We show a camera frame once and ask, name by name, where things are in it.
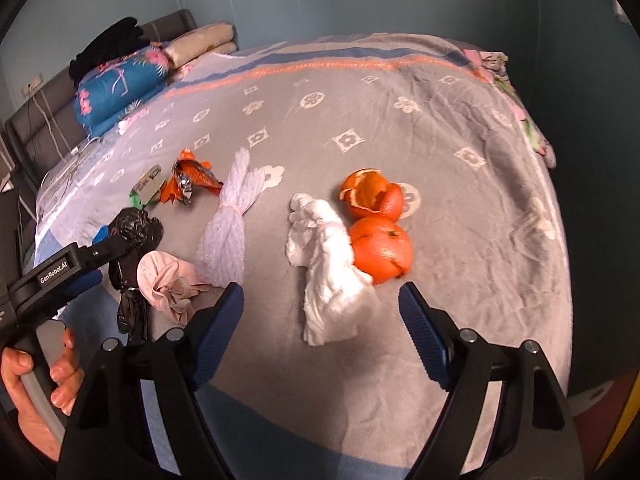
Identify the beige pillow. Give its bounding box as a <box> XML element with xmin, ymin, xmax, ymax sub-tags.
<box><xmin>165</xmin><ymin>22</ymin><xmax>236</xmax><ymax>63</ymax></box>
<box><xmin>177</xmin><ymin>41</ymin><xmax>239</xmax><ymax>81</ymax></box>

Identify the black bin with yellow rim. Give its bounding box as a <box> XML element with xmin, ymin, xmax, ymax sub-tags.
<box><xmin>597</xmin><ymin>375</ymin><xmax>640</xmax><ymax>471</ymax></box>

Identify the grey patterned blanket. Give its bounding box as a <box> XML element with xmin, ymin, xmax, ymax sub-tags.
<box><xmin>32</xmin><ymin>32</ymin><xmax>573</xmax><ymax>480</ymax></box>

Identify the green and grey packet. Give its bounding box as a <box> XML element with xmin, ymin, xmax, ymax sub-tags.
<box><xmin>130</xmin><ymin>164</ymin><xmax>163</xmax><ymax>208</ymax></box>

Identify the white sock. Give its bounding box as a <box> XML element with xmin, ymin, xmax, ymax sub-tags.
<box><xmin>194</xmin><ymin>147</ymin><xmax>273</xmax><ymax>291</ymax></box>

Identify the blue printed bedsheet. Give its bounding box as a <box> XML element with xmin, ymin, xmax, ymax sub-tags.
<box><xmin>34</xmin><ymin>200</ymin><xmax>441</xmax><ymax>480</ymax></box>

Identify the white cable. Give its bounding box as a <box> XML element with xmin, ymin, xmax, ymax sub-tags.
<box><xmin>29</xmin><ymin>85</ymin><xmax>101</xmax><ymax>186</ymax></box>

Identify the floral bedsheet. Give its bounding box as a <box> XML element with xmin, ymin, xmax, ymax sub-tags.
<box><xmin>475</xmin><ymin>50</ymin><xmax>557</xmax><ymax>170</ymax></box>

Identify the grey padded headboard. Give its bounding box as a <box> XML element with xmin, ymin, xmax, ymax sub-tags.
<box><xmin>4</xmin><ymin>9</ymin><xmax>196</xmax><ymax>196</ymax></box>

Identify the black garment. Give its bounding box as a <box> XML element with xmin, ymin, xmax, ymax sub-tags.
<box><xmin>69</xmin><ymin>16</ymin><xmax>151</xmax><ymax>81</ymax></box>

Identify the orange patterned sock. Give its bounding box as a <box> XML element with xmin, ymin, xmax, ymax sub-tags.
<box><xmin>159</xmin><ymin>149</ymin><xmax>224</xmax><ymax>206</ymax></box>

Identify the black plastic bag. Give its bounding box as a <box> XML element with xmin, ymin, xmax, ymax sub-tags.
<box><xmin>107</xmin><ymin>208</ymin><xmax>165</xmax><ymax>346</ymax></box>

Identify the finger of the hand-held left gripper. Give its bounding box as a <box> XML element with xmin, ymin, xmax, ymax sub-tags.
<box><xmin>56</xmin><ymin>269</ymin><xmax>104</xmax><ymax>307</ymax></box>
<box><xmin>80</xmin><ymin>236</ymin><xmax>132</xmax><ymax>267</ymax></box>

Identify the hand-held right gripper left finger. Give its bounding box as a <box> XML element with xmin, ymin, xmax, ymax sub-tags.
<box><xmin>57</xmin><ymin>281</ymin><xmax>246</xmax><ymax>480</ymax></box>

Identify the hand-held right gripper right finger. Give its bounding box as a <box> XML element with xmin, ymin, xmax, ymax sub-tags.
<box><xmin>398</xmin><ymin>281</ymin><xmax>586</xmax><ymax>480</ymax></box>

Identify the round orange peel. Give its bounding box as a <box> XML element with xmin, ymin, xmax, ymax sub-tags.
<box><xmin>348</xmin><ymin>216</ymin><xmax>414</xmax><ymax>286</ymax></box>

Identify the person's left hand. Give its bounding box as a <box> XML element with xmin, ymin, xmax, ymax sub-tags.
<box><xmin>0</xmin><ymin>327</ymin><xmax>86</xmax><ymax>461</ymax></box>

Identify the blue floral pillow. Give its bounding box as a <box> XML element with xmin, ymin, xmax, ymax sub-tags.
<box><xmin>73</xmin><ymin>45</ymin><xmax>173</xmax><ymax>138</ymax></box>

